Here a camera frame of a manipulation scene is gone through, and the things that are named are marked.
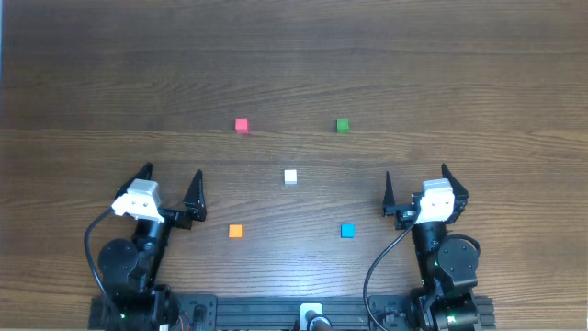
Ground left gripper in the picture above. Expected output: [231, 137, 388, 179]
[117, 161, 208, 231]

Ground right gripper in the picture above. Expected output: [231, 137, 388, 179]
[382, 163, 470, 231]

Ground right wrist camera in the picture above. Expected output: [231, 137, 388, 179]
[412, 177, 457, 226]

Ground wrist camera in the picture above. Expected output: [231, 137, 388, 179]
[412, 177, 457, 226]
[110, 178, 164, 224]

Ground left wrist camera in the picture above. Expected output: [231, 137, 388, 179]
[110, 178, 164, 224]

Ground mounting rail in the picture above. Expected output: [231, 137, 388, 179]
[87, 293, 497, 331]

